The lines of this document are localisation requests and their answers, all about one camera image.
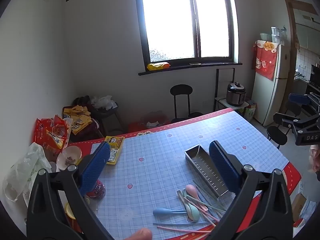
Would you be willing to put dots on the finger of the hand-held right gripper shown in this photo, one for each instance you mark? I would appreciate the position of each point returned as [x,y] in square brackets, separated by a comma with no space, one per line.
[298,98]
[285,121]

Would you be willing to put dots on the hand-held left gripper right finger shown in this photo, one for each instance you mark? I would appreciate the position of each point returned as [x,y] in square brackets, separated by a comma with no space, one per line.
[222,165]

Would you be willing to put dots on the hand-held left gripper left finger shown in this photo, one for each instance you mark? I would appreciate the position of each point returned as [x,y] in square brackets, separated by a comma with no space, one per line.
[96,167]

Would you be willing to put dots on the stainless steel utensil holder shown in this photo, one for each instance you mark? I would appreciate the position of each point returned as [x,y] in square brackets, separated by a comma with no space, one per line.
[200,162]

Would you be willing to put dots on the pink spoon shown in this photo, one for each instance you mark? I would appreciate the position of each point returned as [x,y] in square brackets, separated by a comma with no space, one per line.
[192,190]

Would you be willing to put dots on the pile of pastel chopsticks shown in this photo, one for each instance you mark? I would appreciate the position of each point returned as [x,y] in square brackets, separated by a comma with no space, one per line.
[207,208]

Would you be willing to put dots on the white spoon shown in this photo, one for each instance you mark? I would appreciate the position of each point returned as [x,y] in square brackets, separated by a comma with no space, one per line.
[180,196]

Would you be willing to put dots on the green spoon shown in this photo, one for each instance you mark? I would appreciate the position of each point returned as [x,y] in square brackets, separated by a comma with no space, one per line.
[193,212]

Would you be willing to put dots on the blue spoon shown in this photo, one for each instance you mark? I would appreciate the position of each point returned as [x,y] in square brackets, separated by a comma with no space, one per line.
[165,211]

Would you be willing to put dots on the person's right hand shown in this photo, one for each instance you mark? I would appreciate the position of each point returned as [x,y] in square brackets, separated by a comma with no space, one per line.
[315,158]

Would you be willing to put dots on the person's left hand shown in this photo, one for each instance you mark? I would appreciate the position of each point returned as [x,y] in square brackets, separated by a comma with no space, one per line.
[140,234]

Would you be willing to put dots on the black round chair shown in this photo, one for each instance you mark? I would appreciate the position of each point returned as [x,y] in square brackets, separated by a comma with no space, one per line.
[181,90]
[276,135]

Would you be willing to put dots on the red label jar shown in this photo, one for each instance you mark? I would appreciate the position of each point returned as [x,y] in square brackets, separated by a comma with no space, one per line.
[97,190]

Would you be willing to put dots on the black oven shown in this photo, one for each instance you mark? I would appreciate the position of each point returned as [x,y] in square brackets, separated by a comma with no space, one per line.
[315,80]

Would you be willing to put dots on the yellow snack packet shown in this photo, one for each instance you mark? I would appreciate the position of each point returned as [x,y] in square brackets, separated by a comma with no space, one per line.
[113,147]

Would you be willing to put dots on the pink ceramic bowl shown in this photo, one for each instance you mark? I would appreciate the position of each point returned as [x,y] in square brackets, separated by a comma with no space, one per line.
[68,157]

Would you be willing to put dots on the white fridge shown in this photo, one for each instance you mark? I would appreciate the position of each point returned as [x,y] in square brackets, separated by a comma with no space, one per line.
[267,97]

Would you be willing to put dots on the colourful bag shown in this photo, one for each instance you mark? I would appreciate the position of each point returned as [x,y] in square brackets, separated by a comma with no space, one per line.
[250,111]

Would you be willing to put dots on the yellow bowl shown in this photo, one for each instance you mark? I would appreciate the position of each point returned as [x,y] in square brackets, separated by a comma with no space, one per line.
[71,211]

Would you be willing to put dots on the red printed cloth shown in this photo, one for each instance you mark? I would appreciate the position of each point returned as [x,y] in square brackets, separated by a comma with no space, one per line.
[266,60]

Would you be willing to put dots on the stack of yellow boxes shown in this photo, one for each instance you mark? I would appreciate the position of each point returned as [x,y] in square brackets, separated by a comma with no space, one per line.
[77,117]

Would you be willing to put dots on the rice cooker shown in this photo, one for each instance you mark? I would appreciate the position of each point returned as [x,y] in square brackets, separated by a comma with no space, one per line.
[236,95]

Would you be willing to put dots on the red snack bags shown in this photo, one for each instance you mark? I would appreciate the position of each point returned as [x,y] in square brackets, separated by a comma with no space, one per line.
[51,135]

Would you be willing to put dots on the blue plaid tablecloth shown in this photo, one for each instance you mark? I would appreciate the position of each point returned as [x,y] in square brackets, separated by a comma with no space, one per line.
[155,170]

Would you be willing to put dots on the red basin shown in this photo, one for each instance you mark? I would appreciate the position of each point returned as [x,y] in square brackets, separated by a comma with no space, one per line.
[140,126]

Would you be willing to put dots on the small white table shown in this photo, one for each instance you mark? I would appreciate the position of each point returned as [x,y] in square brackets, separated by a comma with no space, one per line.
[222,101]

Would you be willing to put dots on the clear plastic containers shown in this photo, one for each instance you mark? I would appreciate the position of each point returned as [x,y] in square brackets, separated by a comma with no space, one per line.
[277,35]

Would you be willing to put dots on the cardboard box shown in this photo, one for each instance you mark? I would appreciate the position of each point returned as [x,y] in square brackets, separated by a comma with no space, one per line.
[298,205]

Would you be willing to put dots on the pale green bowl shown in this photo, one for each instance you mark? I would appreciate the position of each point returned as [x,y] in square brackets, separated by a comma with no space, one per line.
[265,37]

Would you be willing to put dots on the white plastic bag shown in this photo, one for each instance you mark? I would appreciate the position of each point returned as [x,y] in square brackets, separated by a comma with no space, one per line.
[25,175]

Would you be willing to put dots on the dark windowsill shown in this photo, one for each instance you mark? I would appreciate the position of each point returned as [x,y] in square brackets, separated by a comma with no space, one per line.
[190,68]

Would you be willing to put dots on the small dish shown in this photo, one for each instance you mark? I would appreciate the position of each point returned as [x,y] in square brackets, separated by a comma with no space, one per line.
[195,64]

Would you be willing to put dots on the yellow bag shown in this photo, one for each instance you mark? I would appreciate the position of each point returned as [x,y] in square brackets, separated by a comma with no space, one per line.
[157,66]

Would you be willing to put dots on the dark framed window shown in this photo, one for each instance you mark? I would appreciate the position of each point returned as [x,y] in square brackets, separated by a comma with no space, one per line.
[170,17]

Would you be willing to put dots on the wooden door frame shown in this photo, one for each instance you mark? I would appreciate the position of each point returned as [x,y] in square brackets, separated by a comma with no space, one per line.
[291,42]

